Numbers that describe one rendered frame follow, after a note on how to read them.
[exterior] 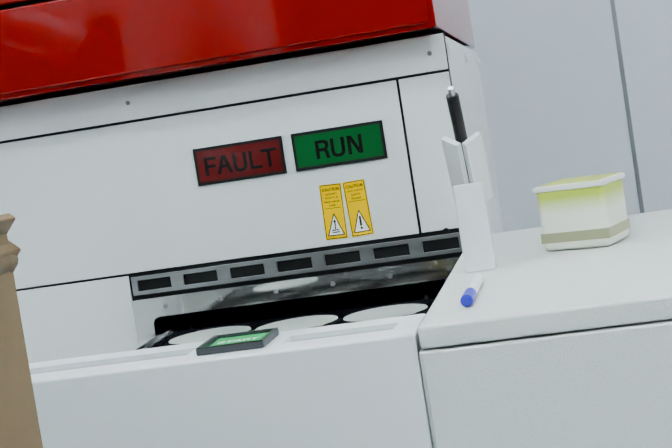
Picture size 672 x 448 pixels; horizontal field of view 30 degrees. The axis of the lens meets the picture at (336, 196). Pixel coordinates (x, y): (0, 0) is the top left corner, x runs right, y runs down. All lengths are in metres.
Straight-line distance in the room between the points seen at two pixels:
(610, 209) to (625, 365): 0.35
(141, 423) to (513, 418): 0.29
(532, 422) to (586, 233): 0.35
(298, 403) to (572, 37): 2.15
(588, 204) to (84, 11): 0.70
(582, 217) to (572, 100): 1.78
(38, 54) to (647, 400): 0.96
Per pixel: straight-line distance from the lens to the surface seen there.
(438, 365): 0.96
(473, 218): 1.21
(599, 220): 1.27
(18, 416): 0.74
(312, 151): 1.58
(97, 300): 1.69
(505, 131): 3.04
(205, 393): 0.99
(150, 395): 1.01
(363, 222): 1.58
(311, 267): 1.60
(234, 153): 1.61
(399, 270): 1.57
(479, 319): 0.95
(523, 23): 3.05
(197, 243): 1.63
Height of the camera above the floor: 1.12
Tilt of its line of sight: 3 degrees down
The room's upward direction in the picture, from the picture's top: 9 degrees counter-clockwise
